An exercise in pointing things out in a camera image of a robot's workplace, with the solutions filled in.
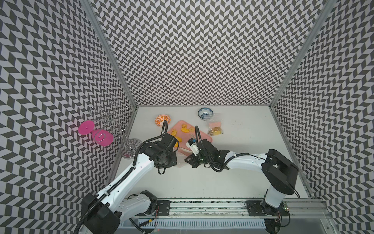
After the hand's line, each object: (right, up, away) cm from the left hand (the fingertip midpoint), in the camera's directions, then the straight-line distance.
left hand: (171, 164), depth 76 cm
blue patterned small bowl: (+21, +28, +36) cm, 50 cm away
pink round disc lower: (-29, +16, -12) cm, 35 cm away
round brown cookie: (+5, +19, +30) cm, 36 cm away
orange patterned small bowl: (-13, +23, +31) cm, 41 cm away
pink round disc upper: (-38, +20, -9) cm, 44 cm away
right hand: (+8, 0, +6) cm, 10 cm away
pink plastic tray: (+4, +15, +26) cm, 30 cm away
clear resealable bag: (+27, +18, +25) cm, 41 cm away
